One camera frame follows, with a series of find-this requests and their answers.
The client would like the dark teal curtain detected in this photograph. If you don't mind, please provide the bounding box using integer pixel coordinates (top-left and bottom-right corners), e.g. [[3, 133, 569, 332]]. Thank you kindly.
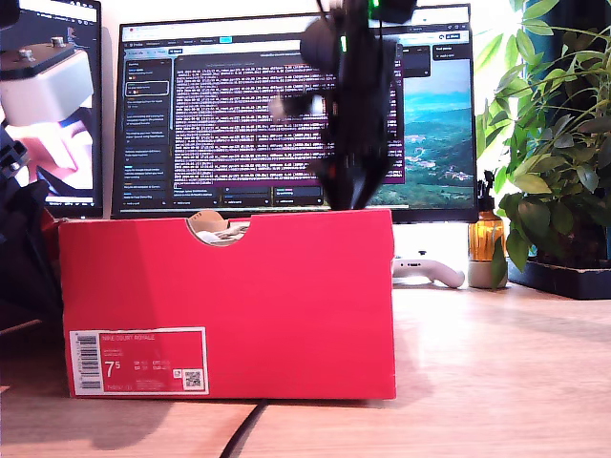
[[520, 0, 611, 82]]

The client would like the black plant tray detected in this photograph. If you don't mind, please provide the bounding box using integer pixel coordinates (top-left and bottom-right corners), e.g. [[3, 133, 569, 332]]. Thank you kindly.
[[507, 259, 611, 302]]

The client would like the small black computer monitor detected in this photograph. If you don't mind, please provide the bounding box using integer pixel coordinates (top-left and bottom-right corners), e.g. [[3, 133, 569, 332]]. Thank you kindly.
[[0, 0, 104, 219]]

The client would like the amber pump bottle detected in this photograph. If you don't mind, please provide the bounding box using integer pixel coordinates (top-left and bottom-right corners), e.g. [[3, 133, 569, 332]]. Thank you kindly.
[[469, 170, 505, 262]]

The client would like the red cardboard shoebox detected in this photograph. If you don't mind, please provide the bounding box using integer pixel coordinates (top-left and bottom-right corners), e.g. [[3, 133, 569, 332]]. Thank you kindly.
[[57, 208, 398, 401]]

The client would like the green leafy houseplant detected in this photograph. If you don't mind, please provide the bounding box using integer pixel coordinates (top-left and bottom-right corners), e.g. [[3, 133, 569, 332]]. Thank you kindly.
[[474, 0, 611, 290]]

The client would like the black cable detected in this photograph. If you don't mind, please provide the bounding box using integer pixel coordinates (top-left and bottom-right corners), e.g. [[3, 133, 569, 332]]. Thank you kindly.
[[221, 403, 268, 458]]

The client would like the white leather sneaker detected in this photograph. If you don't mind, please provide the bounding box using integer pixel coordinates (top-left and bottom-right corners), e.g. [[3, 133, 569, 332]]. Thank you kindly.
[[196, 223, 250, 247]]

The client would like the tan cardboard insert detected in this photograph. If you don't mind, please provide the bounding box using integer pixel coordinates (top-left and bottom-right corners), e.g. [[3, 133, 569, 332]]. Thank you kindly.
[[186, 210, 229, 234]]

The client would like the large black computer monitor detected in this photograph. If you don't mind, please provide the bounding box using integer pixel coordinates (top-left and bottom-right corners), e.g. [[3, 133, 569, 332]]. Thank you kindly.
[[110, 4, 479, 224]]

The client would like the white game controller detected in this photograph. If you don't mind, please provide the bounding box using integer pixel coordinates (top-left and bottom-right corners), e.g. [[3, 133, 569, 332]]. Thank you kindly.
[[391, 250, 467, 289]]

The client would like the small white pot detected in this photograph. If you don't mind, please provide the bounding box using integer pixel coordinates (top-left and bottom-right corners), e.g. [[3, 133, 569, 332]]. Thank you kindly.
[[467, 260, 508, 290]]

